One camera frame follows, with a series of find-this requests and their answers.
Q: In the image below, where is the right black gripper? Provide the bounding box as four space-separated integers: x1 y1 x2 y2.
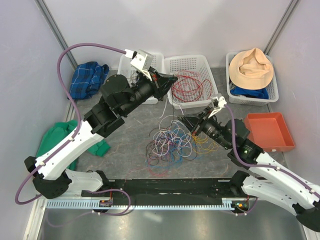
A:
177 106 232 150

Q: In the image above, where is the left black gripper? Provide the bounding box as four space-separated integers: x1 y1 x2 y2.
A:
121 67 179 116

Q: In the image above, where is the red wire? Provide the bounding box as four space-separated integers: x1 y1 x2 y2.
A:
171 74 213 102
172 72 201 101

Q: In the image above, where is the white wire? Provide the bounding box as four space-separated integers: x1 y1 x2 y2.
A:
149 99 193 161

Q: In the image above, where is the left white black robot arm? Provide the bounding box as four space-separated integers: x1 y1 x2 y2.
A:
24 67 178 199

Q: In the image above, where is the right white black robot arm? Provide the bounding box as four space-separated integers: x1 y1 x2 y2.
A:
178 107 320 232

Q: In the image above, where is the middle white plastic basket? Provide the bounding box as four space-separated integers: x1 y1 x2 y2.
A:
164 54 218 110

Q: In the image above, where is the white plastic basket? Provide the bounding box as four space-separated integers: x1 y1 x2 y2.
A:
164 54 218 110
225 52 279 106
117 53 164 104

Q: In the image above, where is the left white plastic basket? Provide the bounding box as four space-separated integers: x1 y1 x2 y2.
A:
117 53 164 104

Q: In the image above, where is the blue cloth in basket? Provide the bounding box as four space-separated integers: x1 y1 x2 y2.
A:
230 85 269 100

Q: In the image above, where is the beige bucket hat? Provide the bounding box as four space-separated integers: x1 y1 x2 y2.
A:
228 48 274 90

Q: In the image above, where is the orange plastic tray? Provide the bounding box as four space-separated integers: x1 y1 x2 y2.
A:
244 112 295 152

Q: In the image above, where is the blue plaid cloth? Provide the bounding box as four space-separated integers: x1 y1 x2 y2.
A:
69 61 110 100

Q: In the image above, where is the right white plastic basket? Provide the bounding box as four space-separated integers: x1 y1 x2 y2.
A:
225 52 279 106

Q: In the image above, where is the green cloth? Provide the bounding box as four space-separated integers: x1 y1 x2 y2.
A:
36 119 110 157

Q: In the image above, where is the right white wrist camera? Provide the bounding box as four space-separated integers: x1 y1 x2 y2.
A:
207 93 227 119

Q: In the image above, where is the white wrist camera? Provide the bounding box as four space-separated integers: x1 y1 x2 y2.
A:
124 49 154 81
207 93 227 119

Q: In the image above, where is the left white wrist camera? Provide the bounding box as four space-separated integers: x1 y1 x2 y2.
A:
124 49 154 81

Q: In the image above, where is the yellow wire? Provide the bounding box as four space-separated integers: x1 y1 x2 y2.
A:
189 132 219 161

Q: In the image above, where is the dark maroon wire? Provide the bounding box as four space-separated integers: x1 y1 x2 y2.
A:
145 114 196 163

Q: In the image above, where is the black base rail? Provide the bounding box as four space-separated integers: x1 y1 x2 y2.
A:
80 177 251 207

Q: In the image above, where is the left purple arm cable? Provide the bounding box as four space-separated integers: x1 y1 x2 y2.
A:
14 42 128 205

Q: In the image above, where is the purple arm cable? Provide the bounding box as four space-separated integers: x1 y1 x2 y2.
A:
14 42 128 205
224 104 320 201

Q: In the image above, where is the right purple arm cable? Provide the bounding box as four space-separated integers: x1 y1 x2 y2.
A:
224 104 320 201

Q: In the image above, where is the light blue cable duct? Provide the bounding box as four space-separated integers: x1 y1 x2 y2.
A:
45 199 239 211

